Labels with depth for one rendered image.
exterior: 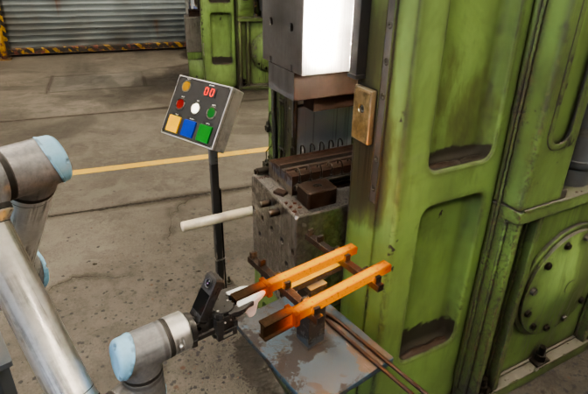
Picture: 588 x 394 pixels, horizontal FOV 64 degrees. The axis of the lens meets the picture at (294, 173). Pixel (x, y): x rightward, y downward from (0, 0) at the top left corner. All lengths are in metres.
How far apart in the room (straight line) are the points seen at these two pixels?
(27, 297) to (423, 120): 1.05
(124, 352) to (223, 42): 5.72
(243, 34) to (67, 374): 5.69
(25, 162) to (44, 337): 0.36
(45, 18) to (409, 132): 8.60
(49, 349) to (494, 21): 1.42
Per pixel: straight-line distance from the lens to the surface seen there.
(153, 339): 1.12
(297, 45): 1.53
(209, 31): 6.48
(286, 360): 1.43
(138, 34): 9.57
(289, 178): 1.71
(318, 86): 1.62
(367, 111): 1.45
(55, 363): 1.13
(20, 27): 9.63
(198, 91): 2.16
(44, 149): 1.17
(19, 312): 1.12
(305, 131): 1.97
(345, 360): 1.45
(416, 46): 1.30
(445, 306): 2.00
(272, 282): 1.25
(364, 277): 1.29
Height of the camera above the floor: 1.72
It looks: 25 degrees down
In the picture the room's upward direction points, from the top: 1 degrees clockwise
